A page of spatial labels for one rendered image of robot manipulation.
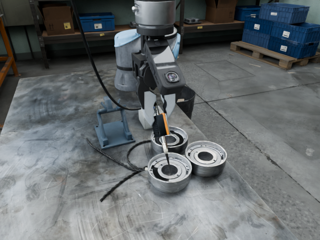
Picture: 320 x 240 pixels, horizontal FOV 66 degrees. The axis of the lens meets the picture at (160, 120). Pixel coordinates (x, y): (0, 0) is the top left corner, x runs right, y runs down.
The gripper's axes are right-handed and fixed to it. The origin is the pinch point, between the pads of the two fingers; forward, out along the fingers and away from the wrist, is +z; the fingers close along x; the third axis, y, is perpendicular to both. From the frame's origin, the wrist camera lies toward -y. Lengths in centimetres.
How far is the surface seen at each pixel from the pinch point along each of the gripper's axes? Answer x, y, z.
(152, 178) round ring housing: 3.8, -4.9, 11.7
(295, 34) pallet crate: -300, 220, 47
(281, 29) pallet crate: -298, 245, 45
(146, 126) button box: -3.5, 19.4, 13.8
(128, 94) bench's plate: -6, 48, 15
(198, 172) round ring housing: -7.9, -5.7, 13.3
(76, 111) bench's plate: 16.0, 40.7, 15.0
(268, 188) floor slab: -94, 37, 95
